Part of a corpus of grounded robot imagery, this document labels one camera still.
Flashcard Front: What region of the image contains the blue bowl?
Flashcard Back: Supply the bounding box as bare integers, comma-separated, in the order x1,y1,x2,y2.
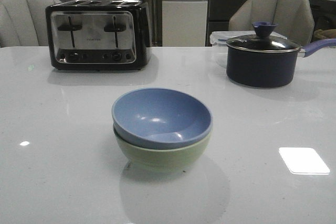
111,88,213,150

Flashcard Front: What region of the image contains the green bowl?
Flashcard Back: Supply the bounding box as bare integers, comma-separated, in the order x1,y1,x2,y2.
113,130,212,173

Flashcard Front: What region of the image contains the clear plastic food container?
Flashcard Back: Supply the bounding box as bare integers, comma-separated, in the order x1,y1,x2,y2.
209,30,287,69

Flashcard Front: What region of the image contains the white refrigerator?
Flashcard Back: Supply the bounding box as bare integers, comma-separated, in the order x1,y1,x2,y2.
162,0,208,47

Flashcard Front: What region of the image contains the dark blue saucepan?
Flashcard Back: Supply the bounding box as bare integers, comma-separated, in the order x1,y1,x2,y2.
226,38,335,88

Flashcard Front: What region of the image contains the black chrome four-slot toaster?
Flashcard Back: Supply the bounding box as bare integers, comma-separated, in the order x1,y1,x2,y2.
46,0,152,70

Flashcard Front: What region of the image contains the glass pot lid blue knob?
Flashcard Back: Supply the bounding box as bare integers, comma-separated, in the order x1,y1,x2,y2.
226,22,301,53

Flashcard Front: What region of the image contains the dark counter cabinet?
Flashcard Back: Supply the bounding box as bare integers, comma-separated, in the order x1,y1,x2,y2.
205,0,336,47

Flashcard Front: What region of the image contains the beige chair right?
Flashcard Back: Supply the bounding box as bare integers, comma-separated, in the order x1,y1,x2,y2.
228,0,314,46

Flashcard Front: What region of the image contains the beige chair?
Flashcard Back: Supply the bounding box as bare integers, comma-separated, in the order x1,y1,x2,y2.
1,0,60,47
228,0,314,46

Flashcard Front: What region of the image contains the beige chair left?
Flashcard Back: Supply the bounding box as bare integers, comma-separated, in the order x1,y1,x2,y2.
1,0,60,47

